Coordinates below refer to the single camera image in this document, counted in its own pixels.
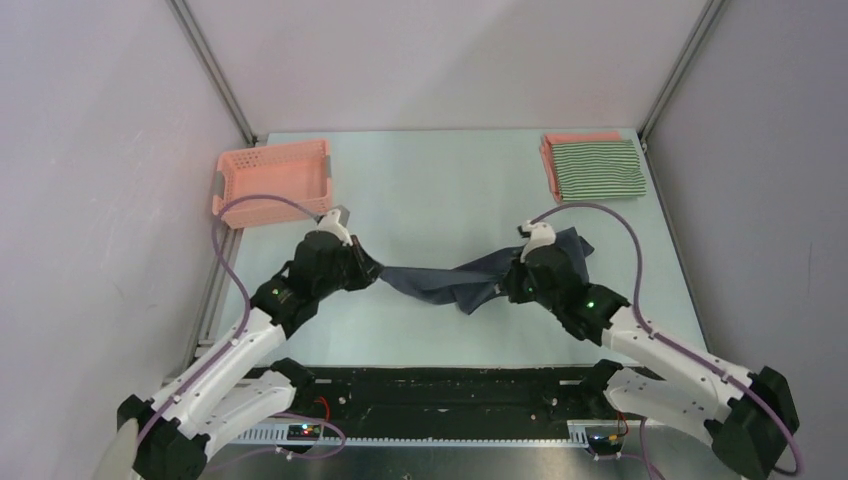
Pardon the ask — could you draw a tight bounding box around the salmon pink t-shirt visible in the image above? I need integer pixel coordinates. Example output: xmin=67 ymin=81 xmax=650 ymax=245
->
xmin=539 ymin=131 xmax=621 ymax=204

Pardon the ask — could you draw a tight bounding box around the dark navy garment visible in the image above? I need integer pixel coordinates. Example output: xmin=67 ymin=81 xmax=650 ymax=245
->
xmin=380 ymin=226 xmax=593 ymax=315

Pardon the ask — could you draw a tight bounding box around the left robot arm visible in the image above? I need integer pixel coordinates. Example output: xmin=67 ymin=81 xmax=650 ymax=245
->
xmin=95 ymin=231 xmax=383 ymax=479

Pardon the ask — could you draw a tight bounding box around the green white striped garment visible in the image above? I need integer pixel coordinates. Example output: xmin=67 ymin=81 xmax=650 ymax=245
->
xmin=551 ymin=140 xmax=647 ymax=202

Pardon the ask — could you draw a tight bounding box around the right small circuit board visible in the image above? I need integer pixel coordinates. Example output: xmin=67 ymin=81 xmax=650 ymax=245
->
xmin=587 ymin=434 xmax=626 ymax=449

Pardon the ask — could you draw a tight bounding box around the right aluminium corner post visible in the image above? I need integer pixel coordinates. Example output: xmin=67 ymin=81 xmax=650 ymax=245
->
xmin=638 ymin=0 xmax=731 ymax=143

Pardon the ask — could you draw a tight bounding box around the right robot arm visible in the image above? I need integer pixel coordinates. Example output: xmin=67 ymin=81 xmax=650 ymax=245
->
xmin=503 ymin=245 xmax=804 ymax=479

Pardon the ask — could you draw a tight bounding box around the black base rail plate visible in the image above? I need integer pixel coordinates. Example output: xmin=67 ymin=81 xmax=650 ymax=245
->
xmin=290 ymin=360 xmax=622 ymax=442

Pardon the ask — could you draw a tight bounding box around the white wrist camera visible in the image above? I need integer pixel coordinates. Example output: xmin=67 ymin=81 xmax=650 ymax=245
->
xmin=518 ymin=221 xmax=556 ymax=263
xmin=316 ymin=205 xmax=353 ymax=246

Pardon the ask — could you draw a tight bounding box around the small circuit board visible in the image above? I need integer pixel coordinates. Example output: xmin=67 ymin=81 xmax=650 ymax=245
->
xmin=286 ymin=423 xmax=323 ymax=442
xmin=587 ymin=434 xmax=626 ymax=449

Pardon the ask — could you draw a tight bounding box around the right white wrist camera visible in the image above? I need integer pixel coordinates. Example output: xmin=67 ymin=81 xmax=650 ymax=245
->
xmin=518 ymin=221 xmax=556 ymax=263

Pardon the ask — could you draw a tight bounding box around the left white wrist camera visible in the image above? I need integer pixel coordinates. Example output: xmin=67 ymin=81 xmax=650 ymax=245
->
xmin=316 ymin=205 xmax=353 ymax=246

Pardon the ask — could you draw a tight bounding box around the left aluminium corner post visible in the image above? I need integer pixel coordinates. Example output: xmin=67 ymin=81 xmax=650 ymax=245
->
xmin=166 ymin=0 xmax=258 ymax=147

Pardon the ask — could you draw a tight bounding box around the left small circuit board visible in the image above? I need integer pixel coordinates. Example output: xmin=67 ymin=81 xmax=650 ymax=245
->
xmin=286 ymin=423 xmax=323 ymax=442

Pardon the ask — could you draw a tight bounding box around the aluminium toothed cable duct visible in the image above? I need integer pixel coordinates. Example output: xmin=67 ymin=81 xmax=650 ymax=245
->
xmin=231 ymin=423 xmax=598 ymax=449

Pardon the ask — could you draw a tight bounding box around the aluminium corner post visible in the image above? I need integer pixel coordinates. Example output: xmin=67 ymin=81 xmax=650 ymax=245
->
xmin=166 ymin=0 xmax=258 ymax=147
xmin=638 ymin=0 xmax=731 ymax=143

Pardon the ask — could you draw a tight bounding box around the pink plastic laundry basket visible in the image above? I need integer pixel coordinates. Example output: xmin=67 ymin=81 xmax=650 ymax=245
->
xmin=212 ymin=139 xmax=334 ymax=229

